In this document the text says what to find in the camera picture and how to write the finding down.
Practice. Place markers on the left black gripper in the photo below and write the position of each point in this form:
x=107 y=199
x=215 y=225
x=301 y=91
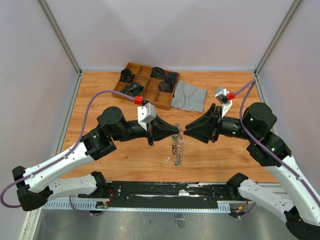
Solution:
x=159 y=129

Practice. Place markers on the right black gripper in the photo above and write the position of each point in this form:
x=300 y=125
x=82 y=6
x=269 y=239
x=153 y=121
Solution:
x=213 y=118

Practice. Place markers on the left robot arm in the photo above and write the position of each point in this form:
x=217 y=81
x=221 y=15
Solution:
x=42 y=183

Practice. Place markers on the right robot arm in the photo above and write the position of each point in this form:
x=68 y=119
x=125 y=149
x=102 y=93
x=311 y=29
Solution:
x=301 y=210

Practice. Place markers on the wooden divided tray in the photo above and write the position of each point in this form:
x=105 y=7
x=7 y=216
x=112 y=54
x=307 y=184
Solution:
x=160 y=99

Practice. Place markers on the grey folded cloth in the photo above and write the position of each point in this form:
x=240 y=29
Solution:
x=188 y=97

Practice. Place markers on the rolled purple tie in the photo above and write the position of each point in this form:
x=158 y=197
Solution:
x=165 y=87

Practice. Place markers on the blue patterned tie front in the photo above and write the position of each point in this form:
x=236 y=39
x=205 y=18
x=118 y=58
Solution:
x=133 y=89

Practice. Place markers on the rolled dark tie right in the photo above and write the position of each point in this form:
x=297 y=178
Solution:
x=171 y=78

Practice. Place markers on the rolled dark tie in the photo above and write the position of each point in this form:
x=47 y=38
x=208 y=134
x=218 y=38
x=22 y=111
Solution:
x=126 y=76
x=171 y=78

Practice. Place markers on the rolled green tie back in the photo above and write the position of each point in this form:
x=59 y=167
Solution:
x=157 y=73

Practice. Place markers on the rolled dark tie back left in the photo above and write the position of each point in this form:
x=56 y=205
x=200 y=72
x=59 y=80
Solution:
x=126 y=76

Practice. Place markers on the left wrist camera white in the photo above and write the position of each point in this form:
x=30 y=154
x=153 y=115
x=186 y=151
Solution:
x=145 y=114

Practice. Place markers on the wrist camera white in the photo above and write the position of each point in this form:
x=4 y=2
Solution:
x=145 y=114
x=220 y=94

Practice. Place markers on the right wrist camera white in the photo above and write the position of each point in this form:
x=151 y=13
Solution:
x=220 y=94

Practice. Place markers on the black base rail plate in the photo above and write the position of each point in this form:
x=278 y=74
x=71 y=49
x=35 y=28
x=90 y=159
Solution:
x=161 y=191

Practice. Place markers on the slotted grey cable duct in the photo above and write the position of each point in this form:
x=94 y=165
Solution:
x=133 y=205

